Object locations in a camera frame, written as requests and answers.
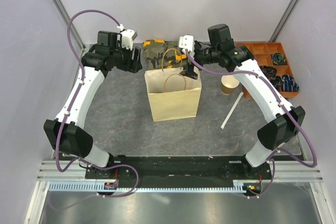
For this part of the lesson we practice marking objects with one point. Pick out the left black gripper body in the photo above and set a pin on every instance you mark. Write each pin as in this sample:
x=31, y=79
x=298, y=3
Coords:
x=123, y=59

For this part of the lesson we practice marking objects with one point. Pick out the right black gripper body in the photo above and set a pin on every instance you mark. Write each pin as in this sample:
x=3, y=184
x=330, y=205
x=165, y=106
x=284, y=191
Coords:
x=199, y=55

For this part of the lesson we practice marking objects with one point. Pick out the brown paper bag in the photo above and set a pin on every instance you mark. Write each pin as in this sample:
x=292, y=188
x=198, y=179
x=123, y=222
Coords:
x=172, y=93

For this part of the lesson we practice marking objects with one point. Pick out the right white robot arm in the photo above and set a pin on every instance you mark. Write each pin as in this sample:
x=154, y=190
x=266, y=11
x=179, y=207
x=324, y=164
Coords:
x=283, y=119

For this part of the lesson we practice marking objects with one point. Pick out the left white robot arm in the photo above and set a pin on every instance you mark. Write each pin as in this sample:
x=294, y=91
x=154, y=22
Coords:
x=66, y=132

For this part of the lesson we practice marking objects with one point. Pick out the camouflage folded cloth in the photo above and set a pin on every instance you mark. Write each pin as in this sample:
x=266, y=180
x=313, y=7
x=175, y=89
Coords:
x=164, y=54

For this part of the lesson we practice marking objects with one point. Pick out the white paper straw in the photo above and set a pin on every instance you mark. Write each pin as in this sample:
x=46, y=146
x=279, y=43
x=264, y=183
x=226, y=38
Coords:
x=231, y=110

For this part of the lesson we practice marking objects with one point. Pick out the orange compartment tray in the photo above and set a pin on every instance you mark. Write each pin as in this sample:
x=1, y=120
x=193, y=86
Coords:
x=262, y=52

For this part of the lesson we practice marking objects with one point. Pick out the blue green rubber bands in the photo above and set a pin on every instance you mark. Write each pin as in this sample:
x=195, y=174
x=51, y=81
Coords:
x=278, y=59

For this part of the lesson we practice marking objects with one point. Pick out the dark mixed bands bundle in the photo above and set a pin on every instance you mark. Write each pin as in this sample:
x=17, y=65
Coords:
x=276, y=82

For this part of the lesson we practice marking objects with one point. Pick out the blue striped bands bundle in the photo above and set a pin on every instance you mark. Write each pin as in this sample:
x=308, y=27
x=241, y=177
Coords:
x=288, y=84

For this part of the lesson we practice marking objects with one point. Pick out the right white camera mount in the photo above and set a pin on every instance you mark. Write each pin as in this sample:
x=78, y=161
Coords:
x=186, y=43

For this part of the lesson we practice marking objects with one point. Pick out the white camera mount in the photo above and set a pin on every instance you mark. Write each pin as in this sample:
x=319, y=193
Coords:
x=127, y=37
x=186, y=43

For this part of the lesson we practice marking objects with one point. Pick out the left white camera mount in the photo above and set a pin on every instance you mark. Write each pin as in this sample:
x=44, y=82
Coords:
x=127, y=37

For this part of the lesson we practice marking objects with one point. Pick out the right aluminium frame post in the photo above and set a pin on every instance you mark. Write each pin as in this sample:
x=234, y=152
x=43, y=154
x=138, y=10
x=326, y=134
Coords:
x=283, y=20

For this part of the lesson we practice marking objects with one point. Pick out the aluminium frame post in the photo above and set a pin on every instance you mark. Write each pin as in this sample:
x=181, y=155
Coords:
x=66, y=18
x=283, y=20

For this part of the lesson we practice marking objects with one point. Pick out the left aluminium frame post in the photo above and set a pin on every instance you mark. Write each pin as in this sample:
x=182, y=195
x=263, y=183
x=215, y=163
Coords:
x=66, y=18

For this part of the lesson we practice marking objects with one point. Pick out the aluminium cable duct rail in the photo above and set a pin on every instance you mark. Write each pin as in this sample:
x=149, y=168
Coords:
x=104, y=187

